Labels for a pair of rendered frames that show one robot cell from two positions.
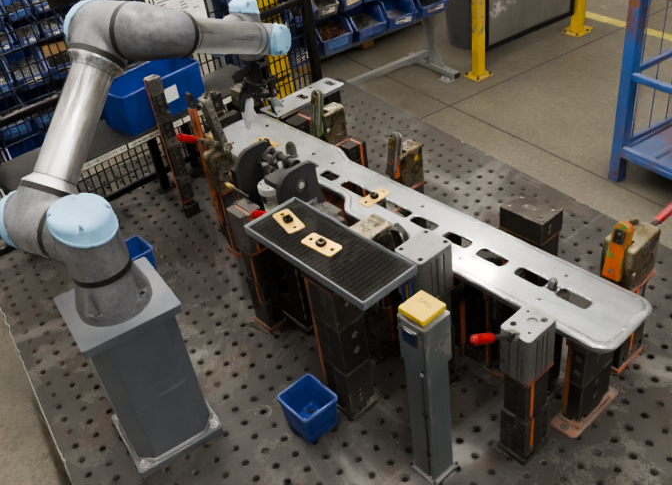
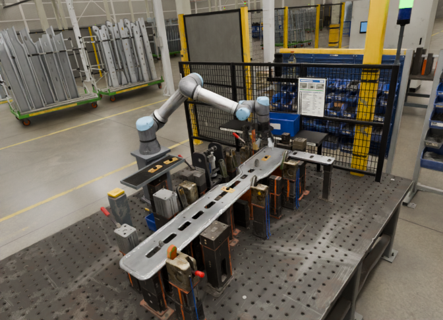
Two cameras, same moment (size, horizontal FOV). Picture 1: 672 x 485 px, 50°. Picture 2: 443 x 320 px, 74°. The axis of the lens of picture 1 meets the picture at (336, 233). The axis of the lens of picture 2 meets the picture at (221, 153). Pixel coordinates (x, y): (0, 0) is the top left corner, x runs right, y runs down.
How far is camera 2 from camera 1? 1.87 m
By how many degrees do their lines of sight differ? 63
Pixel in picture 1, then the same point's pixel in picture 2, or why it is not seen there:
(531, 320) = (126, 231)
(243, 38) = (219, 104)
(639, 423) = not seen: outside the picture
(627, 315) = (138, 269)
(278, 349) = not seen: hidden behind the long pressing
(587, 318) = (138, 256)
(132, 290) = (144, 148)
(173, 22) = (186, 86)
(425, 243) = (165, 193)
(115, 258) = (142, 136)
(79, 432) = not seen: hidden behind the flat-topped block
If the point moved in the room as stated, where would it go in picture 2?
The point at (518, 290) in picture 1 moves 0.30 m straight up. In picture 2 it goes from (160, 235) to (149, 180)
